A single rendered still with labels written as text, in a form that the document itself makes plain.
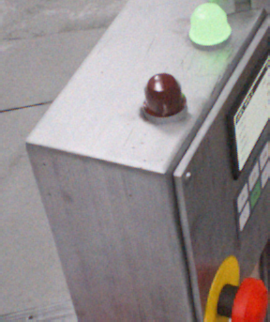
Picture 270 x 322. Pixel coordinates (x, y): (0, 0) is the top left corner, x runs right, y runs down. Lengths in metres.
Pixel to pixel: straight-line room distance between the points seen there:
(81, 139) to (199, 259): 0.11
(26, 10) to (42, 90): 0.42
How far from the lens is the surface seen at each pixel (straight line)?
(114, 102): 0.62
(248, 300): 0.67
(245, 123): 0.65
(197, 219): 0.61
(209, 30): 0.64
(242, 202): 0.69
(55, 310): 1.36
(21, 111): 2.97
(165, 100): 0.59
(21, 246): 2.60
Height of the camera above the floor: 1.87
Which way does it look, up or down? 44 degrees down
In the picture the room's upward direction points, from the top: 10 degrees counter-clockwise
